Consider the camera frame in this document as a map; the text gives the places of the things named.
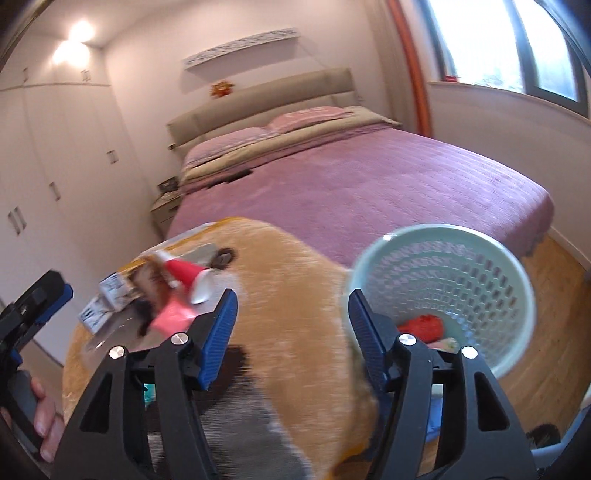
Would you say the brown snack wrapper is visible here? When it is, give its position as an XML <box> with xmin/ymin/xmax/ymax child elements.
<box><xmin>130</xmin><ymin>258</ymin><xmax>174</xmax><ymax>310</ymax></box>

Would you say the red paper cup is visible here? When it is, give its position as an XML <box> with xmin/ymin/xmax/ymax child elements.
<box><xmin>166</xmin><ymin>259</ymin><xmax>215</xmax><ymax>305</ymax></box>

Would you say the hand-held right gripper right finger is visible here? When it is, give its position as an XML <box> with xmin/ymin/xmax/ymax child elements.
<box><xmin>347</xmin><ymin>288</ymin><xmax>539</xmax><ymax>480</ymax></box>

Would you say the red plastic bag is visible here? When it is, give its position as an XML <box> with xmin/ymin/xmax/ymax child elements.
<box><xmin>398</xmin><ymin>315</ymin><xmax>445</xmax><ymax>343</ymax></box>

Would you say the beige padded headboard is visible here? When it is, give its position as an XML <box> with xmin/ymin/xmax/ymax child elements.
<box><xmin>166</xmin><ymin>67</ymin><xmax>356</xmax><ymax>160</ymax></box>

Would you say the pink wrapper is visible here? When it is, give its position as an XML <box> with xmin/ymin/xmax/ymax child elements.
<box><xmin>150</xmin><ymin>295</ymin><xmax>199</xmax><ymax>334</ymax></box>

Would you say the person's left hand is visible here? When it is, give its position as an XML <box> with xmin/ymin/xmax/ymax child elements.
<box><xmin>0</xmin><ymin>376</ymin><xmax>65</xmax><ymax>462</ymax></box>

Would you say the dark framed window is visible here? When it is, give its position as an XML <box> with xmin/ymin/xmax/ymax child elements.
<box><xmin>416</xmin><ymin>0</ymin><xmax>591</xmax><ymax>116</ymax></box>

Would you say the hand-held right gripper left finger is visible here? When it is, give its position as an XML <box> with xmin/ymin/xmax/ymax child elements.
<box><xmin>51</xmin><ymin>288</ymin><xmax>241</xmax><ymax>480</ymax></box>

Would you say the orange and beige curtain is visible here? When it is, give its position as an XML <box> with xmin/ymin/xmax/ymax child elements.
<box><xmin>369</xmin><ymin>0</ymin><xmax>432</xmax><ymax>137</ymax></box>

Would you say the white wardrobe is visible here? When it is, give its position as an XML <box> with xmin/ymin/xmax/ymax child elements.
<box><xmin>0</xmin><ymin>41</ymin><xmax>160</xmax><ymax>365</ymax></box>

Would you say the orange printed blanket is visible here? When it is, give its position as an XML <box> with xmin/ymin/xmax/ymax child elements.
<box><xmin>62</xmin><ymin>217</ymin><xmax>384</xmax><ymax>480</ymax></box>

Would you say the pink pillow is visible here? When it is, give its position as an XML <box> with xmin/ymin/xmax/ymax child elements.
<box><xmin>270</xmin><ymin>106</ymin><xmax>352</xmax><ymax>134</ymax></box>
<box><xmin>185</xmin><ymin>127</ymin><xmax>273</xmax><ymax>167</ymax></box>

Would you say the white wall shelf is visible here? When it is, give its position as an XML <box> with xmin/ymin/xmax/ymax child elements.
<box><xmin>184</xmin><ymin>28</ymin><xmax>303</xmax><ymax>70</ymax></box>

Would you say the grey nightstand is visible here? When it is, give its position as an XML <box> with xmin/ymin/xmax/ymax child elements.
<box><xmin>150</xmin><ymin>189</ymin><xmax>183</xmax><ymax>234</ymax></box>

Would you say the bed with purple cover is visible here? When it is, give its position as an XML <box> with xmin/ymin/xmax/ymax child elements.
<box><xmin>166</xmin><ymin>105</ymin><xmax>555</xmax><ymax>268</ymax></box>

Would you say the green plastic basket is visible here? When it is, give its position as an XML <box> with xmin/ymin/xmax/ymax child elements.
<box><xmin>344</xmin><ymin>224</ymin><xmax>537</xmax><ymax>377</ymax></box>

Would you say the beige folded quilt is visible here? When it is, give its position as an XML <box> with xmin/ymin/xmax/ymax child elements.
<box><xmin>180</xmin><ymin>105</ymin><xmax>402</xmax><ymax>185</ymax></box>

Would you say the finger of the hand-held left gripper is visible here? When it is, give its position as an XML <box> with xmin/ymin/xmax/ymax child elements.
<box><xmin>25</xmin><ymin>270</ymin><xmax>75</xmax><ymax>308</ymax></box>
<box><xmin>9</xmin><ymin>300</ymin><xmax>54</xmax><ymax>335</ymax></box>

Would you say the blue plastic stool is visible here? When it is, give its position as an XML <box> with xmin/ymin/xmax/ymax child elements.
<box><xmin>425</xmin><ymin>388</ymin><xmax>451</xmax><ymax>444</ymax></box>

